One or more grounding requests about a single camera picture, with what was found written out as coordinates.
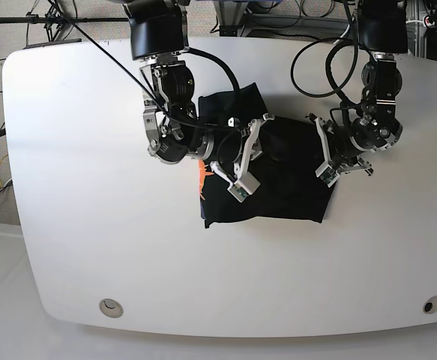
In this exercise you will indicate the black tripod stand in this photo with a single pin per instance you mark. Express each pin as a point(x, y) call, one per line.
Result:
point(58, 19)

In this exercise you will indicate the grey metal frame base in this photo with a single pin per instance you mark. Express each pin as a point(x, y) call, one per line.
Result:
point(308, 20)

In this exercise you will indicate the empty silver grommet hole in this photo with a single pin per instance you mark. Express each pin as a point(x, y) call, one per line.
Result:
point(111, 308)

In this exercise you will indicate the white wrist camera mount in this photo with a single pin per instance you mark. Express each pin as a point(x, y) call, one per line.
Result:
point(242, 183)
point(327, 157)

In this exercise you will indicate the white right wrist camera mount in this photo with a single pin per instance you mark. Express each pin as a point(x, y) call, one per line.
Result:
point(242, 183)

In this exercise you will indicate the grommet hole with dark plug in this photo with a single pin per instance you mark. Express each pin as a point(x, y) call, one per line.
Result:
point(430, 305)

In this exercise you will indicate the black T-shirt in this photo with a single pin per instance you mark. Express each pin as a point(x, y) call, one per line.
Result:
point(286, 171)

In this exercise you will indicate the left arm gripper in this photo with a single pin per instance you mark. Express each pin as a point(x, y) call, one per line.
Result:
point(369, 133)

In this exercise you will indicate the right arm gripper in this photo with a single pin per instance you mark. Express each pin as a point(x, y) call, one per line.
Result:
point(208, 145)

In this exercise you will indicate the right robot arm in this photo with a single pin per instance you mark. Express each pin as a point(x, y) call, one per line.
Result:
point(174, 129)

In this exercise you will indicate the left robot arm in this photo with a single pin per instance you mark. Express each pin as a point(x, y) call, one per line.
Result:
point(380, 29)

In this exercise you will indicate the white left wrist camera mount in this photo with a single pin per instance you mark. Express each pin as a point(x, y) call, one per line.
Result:
point(327, 157)

